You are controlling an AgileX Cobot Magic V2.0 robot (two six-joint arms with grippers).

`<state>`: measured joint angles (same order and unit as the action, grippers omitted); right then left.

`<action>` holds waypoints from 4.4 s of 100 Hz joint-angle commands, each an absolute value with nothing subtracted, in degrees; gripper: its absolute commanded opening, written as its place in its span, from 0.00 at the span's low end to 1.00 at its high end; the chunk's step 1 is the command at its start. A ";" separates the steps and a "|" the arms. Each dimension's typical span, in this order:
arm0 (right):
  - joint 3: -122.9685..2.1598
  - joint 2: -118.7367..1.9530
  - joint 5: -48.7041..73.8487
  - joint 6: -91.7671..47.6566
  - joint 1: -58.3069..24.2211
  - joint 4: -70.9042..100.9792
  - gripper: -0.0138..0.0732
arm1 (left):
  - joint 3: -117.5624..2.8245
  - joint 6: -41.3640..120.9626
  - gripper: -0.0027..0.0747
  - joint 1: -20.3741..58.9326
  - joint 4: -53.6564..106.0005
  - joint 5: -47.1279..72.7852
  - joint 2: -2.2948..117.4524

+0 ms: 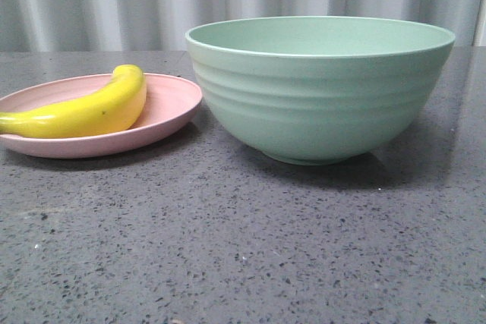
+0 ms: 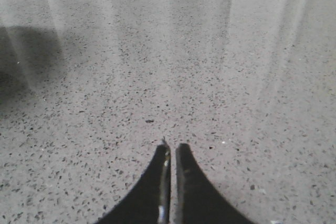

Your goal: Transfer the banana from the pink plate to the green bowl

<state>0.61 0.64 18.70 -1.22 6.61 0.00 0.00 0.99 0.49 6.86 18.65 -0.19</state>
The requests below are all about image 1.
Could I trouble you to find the yellow banana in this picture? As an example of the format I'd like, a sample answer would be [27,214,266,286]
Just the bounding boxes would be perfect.
[1,64,147,139]

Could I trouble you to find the pink plate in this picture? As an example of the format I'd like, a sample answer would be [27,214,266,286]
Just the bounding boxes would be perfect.
[1,73,202,159]

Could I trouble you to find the green ribbed bowl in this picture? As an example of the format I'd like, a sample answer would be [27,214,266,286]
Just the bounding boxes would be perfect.
[185,16,455,165]

